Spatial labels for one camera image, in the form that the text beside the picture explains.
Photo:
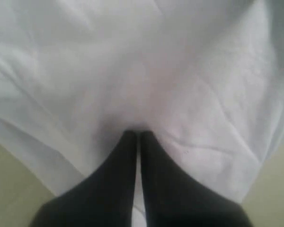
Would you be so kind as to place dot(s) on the white t-shirt red logo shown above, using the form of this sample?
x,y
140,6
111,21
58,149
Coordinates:
x,y
206,77

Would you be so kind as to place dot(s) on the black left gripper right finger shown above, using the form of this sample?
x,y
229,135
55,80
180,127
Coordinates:
x,y
174,199

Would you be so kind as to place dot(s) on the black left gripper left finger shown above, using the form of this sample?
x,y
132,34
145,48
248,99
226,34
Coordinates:
x,y
104,199

